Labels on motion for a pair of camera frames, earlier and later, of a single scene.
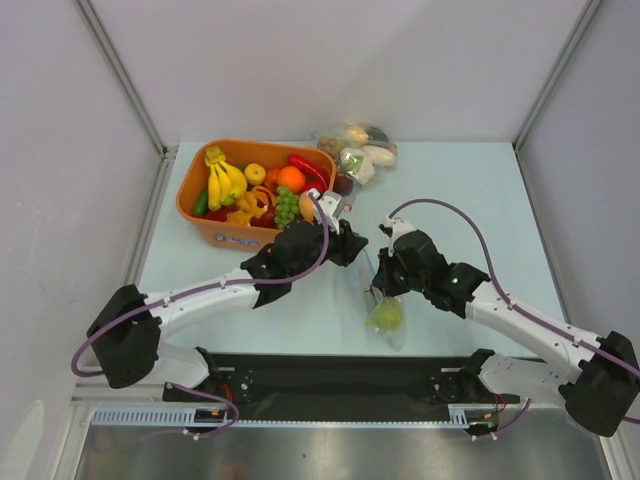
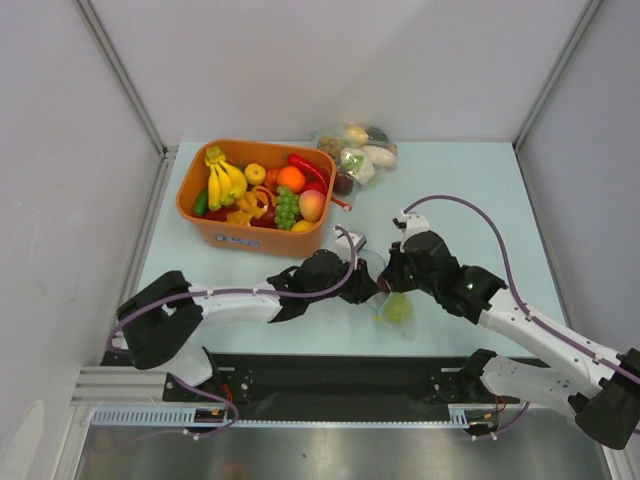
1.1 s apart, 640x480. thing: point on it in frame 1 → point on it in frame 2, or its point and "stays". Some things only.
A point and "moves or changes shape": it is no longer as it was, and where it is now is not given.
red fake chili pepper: x=316 y=176 stays
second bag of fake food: x=360 y=150 stays
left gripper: x=346 y=245 → x=362 y=286
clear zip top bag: x=382 y=318 moves or changes shape
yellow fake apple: x=254 y=173 stays
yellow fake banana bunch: x=225 y=181 stays
